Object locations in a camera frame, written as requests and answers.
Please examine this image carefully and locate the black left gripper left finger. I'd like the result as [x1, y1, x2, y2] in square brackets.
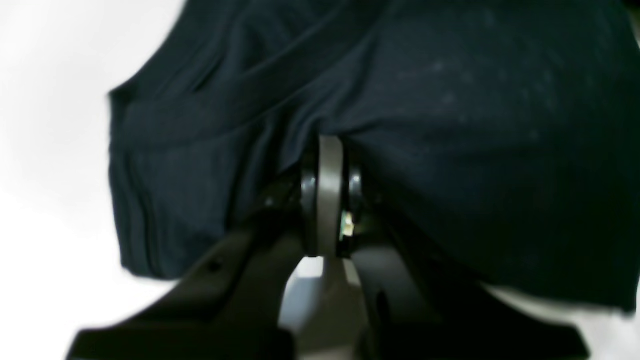
[67, 156, 314, 360]

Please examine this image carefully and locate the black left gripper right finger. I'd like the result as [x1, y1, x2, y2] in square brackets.
[338, 150, 590, 360]

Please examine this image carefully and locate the black T-shirt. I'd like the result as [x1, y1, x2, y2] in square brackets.
[109, 0, 640, 312]

